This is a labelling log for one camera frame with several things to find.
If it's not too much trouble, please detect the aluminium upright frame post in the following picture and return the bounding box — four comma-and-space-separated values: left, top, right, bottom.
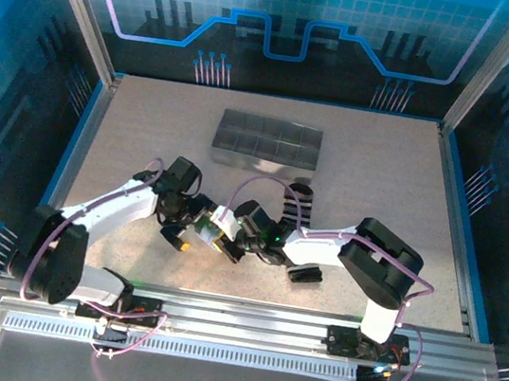
439, 0, 509, 143
20, 0, 134, 90

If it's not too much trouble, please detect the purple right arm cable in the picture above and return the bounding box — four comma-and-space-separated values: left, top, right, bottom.
201, 171, 449, 381

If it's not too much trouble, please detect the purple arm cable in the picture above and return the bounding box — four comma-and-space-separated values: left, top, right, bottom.
201, 171, 449, 381
10, 139, 192, 369

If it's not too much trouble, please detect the aluminium table side rail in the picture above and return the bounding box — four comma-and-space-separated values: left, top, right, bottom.
408, 121, 509, 338
39, 65, 125, 226

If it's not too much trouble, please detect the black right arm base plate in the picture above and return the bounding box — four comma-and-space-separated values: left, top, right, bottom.
323, 323, 416, 368

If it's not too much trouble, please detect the white cable connector block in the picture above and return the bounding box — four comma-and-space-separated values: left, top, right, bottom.
90, 317, 130, 348

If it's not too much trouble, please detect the black connector box with lights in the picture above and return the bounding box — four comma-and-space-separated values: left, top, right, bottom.
354, 362, 396, 381

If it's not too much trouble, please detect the black white striped sock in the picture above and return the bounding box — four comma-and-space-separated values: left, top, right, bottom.
268, 179, 338, 291

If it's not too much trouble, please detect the grey metal compartment organizer box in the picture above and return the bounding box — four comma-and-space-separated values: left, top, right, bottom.
208, 106, 327, 188

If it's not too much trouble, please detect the white slotted cable duct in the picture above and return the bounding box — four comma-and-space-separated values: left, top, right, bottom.
1, 309, 367, 381

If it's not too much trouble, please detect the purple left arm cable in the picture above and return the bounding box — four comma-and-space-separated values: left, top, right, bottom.
10, 139, 192, 369

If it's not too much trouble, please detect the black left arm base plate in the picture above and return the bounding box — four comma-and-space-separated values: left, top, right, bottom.
74, 286, 168, 331

